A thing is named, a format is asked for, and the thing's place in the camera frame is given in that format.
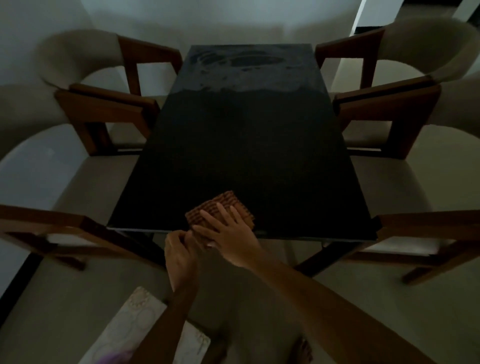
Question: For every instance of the black dining table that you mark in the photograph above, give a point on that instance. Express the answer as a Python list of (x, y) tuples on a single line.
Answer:
[(243, 150)]

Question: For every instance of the purple plastic basket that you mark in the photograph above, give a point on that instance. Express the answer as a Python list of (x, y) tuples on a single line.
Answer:
[(116, 358)]

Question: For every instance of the person's left hand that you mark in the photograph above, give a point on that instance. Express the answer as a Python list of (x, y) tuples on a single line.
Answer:
[(183, 262)]

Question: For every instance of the beige cushioned wooden chair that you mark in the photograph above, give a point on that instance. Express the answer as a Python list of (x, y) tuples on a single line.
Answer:
[(393, 180), (423, 41), (93, 180), (75, 48)]

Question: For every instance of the brown checkered cleaning cloth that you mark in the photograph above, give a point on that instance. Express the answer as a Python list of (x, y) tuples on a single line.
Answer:
[(228, 197)]

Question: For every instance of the person's right hand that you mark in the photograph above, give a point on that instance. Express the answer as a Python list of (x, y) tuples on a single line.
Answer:
[(236, 243)]

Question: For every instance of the person's right forearm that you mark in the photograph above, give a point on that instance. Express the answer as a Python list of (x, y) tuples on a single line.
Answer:
[(337, 315)]

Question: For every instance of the circle-pattern placemat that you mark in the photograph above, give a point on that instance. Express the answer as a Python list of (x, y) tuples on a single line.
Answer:
[(127, 322)]

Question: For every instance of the person's left forearm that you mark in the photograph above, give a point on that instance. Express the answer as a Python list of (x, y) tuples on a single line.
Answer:
[(165, 330)]

